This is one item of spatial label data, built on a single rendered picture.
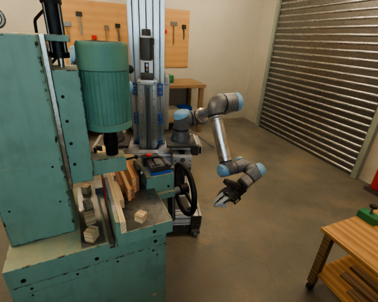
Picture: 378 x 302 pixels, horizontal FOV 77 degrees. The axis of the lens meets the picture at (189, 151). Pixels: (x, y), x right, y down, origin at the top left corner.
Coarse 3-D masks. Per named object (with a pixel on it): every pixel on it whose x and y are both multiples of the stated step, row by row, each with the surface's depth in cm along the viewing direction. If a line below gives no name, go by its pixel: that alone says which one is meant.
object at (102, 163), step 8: (104, 152) 102; (120, 152) 102; (96, 160) 95; (104, 160) 97; (112, 160) 98; (120, 160) 99; (96, 168) 96; (104, 168) 98; (112, 168) 100; (120, 168) 101
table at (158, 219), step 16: (144, 192) 105; (160, 192) 111; (128, 208) 95; (144, 208) 96; (160, 208) 96; (112, 224) 94; (128, 224) 87; (144, 224) 88; (160, 224) 89; (128, 240) 85
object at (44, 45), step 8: (40, 40) 69; (48, 48) 77; (48, 56) 72; (48, 64) 72; (48, 72) 73; (48, 80) 74; (56, 104) 78; (56, 112) 78; (56, 120) 79; (64, 144) 84; (64, 152) 85; (64, 160) 86; (72, 184) 91
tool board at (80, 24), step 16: (64, 0) 330; (80, 0) 337; (64, 16) 337; (80, 16) 343; (96, 16) 351; (112, 16) 359; (176, 16) 391; (80, 32) 351; (96, 32) 360; (112, 32) 367; (176, 32) 402; (176, 48) 413; (176, 64) 424
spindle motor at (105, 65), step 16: (80, 48) 76; (96, 48) 75; (112, 48) 77; (80, 64) 78; (96, 64) 77; (112, 64) 79; (128, 64) 86; (80, 80) 82; (96, 80) 80; (112, 80) 81; (128, 80) 87; (96, 96) 82; (112, 96) 83; (128, 96) 90; (96, 112) 84; (112, 112) 85; (128, 112) 91; (96, 128) 87; (112, 128) 87
